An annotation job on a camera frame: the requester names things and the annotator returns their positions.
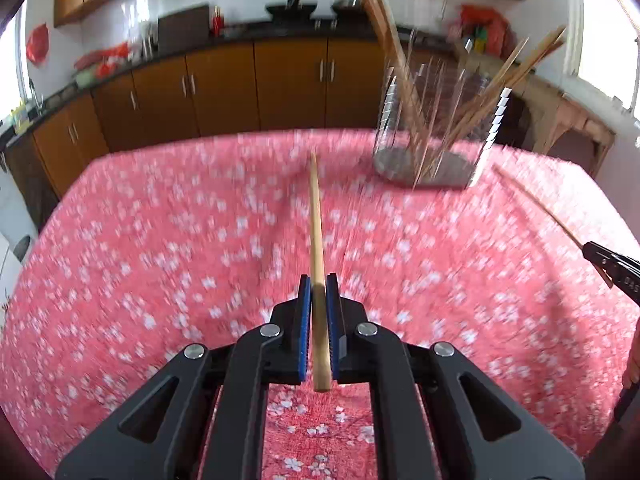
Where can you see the green bottle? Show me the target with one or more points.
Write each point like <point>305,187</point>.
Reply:
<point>481,40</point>

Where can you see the black kitchen countertop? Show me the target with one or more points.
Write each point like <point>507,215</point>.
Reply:
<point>260,34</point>

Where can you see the red floral tablecloth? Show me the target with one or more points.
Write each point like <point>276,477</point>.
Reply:
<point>175,260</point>

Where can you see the window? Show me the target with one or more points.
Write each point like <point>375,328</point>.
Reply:
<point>610,35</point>
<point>10,70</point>

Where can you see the red hanging wall bag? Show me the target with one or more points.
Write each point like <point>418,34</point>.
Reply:
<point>38,42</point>

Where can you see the wooden chopstick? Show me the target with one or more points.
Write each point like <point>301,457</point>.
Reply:
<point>316,220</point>
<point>540,205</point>
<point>547,59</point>
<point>389,10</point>
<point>375,10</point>
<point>511,60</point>
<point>545,47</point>

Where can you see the cream wooden side table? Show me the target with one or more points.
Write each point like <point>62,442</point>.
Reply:
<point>550,105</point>

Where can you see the red cloth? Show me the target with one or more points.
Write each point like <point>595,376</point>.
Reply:
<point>107,57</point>

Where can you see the red bottle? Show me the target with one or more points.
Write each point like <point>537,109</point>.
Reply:
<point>217,22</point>

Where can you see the brown base cabinets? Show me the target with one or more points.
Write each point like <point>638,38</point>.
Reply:
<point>225,90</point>

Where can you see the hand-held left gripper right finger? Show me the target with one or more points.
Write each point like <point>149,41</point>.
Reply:
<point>334,330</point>

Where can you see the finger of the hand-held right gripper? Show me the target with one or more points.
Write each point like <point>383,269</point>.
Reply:
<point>615,260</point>
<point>630,285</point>

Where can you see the upright cutting board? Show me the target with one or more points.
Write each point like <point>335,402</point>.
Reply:
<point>184,27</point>

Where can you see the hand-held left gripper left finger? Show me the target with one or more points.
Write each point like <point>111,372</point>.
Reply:
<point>301,330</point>

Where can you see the black wok with lid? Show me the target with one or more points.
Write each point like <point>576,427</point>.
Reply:
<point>347,6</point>

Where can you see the white appliance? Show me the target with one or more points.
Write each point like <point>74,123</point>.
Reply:
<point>12,220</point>

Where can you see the red plastic bag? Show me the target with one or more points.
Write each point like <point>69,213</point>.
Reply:
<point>492,25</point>

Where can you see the sink faucet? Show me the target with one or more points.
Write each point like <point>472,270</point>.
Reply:
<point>35,95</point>

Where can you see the person's right hand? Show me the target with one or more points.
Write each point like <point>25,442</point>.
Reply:
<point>634,360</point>

